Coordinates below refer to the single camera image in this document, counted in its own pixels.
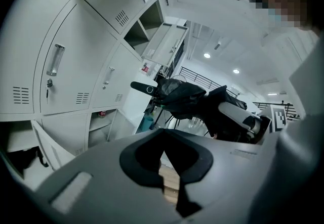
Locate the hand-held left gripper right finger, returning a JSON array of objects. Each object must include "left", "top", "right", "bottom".
[{"left": 163, "top": 128, "right": 279, "bottom": 224}]

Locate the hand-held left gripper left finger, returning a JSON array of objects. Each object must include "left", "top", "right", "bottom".
[{"left": 34, "top": 128, "right": 182, "bottom": 224}]

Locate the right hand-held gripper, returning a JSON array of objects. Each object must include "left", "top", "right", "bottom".
[{"left": 219, "top": 101, "right": 289, "bottom": 144}]

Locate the grey metal locker cabinet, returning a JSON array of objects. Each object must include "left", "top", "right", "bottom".
[{"left": 0, "top": 0, "right": 190, "bottom": 181}]

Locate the black metal railing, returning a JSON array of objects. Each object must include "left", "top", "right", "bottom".
[{"left": 180, "top": 66, "right": 240, "bottom": 98}]

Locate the black bag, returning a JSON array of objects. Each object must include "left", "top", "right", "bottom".
[{"left": 14, "top": 147, "right": 49, "bottom": 176}]

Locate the person's white shirt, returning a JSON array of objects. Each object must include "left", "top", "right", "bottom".
[{"left": 248, "top": 30, "right": 324, "bottom": 224}]

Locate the blue bin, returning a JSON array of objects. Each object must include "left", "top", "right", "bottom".
[{"left": 140, "top": 114, "right": 155, "bottom": 133}]

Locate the person's blue face mask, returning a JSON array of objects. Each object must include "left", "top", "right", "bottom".
[{"left": 267, "top": 8, "right": 286, "bottom": 28}]

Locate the key in silver lock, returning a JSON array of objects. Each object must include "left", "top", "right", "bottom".
[{"left": 46, "top": 78, "right": 54, "bottom": 104}]

